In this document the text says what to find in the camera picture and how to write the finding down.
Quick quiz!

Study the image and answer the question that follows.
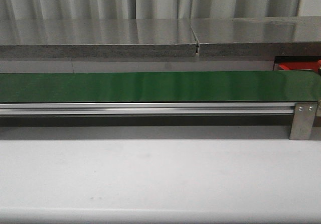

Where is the green conveyor belt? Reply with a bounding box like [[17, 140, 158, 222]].
[[1, 70, 320, 103]]

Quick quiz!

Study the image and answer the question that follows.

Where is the grey stone counter slab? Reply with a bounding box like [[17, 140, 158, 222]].
[[1, 19, 197, 58]]

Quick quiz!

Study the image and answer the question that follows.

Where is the red plastic tray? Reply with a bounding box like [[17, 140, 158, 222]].
[[278, 61, 318, 73]]

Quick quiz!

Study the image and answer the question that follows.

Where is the white pleated curtain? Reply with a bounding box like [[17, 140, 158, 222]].
[[1, 0, 300, 20]]

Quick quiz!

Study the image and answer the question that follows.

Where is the steel conveyor support bracket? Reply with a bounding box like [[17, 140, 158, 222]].
[[289, 102, 317, 140]]

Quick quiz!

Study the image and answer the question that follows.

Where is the aluminium conveyor frame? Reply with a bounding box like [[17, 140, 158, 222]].
[[0, 101, 321, 117]]

